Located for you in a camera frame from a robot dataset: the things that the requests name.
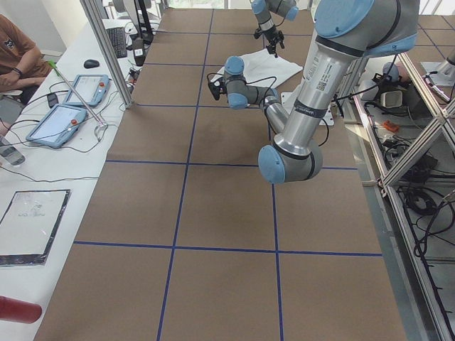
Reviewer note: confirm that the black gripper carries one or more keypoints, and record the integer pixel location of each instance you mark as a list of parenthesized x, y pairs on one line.
[(272, 34)]

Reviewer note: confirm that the white printed t-shirt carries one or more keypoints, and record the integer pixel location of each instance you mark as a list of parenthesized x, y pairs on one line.
[(263, 69)]

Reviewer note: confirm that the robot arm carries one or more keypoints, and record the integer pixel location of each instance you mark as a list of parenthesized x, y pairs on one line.
[(344, 31), (263, 10)]

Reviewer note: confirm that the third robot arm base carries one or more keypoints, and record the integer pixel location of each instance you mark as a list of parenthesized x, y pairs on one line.
[(441, 74)]

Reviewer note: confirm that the orange floor device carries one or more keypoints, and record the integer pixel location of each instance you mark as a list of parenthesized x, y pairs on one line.
[(390, 126)]

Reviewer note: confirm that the black keyboard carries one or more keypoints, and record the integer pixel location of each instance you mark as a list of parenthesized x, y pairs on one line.
[(117, 39)]

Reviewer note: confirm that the black computer mouse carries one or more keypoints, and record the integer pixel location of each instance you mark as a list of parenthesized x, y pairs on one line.
[(90, 63)]

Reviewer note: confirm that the upper blue teach pendant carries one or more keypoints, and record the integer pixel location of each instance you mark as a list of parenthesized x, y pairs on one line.
[(92, 88)]

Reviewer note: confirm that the blue teach pendant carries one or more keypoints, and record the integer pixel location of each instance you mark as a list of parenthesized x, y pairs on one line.
[(92, 88), (57, 126)]

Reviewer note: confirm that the metal grabber tool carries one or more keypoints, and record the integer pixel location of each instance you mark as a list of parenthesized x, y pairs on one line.
[(101, 123)]

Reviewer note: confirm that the black smartphone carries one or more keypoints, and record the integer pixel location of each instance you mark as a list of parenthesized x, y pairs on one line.
[(52, 99)]

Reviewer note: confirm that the lower blue teach pendant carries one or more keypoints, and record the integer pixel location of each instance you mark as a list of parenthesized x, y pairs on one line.
[(57, 126)]

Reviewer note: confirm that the seated person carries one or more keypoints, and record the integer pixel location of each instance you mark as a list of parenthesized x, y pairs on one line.
[(22, 64)]

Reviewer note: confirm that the clear water bottle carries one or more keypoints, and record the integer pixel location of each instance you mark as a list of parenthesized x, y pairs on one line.
[(10, 153)]

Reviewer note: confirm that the silver foil tray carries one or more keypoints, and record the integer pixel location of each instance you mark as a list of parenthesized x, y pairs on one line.
[(29, 226)]

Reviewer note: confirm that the red bottle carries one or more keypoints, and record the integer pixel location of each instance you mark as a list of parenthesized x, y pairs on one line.
[(17, 311)]

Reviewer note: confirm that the aluminium frame post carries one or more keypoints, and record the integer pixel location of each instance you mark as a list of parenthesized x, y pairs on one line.
[(94, 17)]

